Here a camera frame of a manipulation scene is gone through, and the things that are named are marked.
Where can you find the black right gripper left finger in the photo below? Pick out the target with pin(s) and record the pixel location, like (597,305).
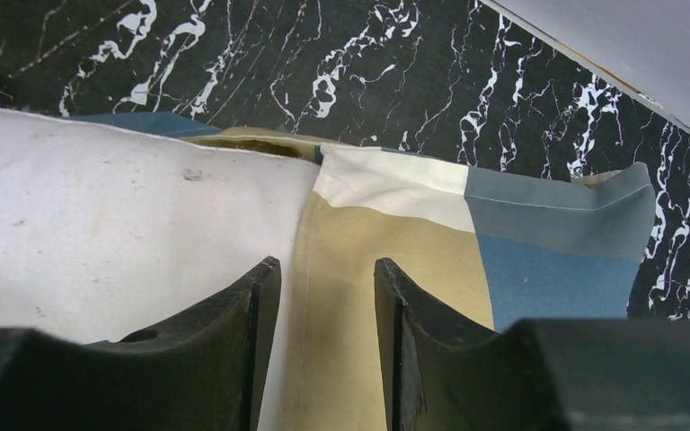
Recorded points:
(203,368)

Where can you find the blue beige white pillowcase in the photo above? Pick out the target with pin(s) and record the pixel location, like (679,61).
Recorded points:
(497,247)

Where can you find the white pillow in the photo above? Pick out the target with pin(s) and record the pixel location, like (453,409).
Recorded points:
(104,231)

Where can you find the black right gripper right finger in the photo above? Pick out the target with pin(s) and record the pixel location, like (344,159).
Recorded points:
(443,371)

